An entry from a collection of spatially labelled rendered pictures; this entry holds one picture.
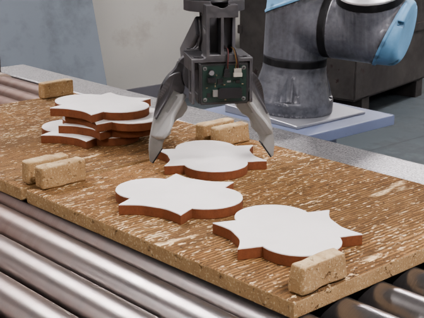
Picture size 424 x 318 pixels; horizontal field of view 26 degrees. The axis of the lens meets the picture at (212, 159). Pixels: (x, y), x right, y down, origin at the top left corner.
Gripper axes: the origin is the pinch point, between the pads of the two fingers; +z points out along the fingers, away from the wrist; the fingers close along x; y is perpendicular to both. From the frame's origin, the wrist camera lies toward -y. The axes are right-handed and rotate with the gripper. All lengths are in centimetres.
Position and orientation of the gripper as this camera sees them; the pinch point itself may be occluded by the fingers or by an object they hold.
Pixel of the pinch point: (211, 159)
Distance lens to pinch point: 113.7
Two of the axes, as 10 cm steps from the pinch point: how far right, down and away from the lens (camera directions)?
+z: 0.0, 9.6, 2.7
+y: 1.8, 2.7, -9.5
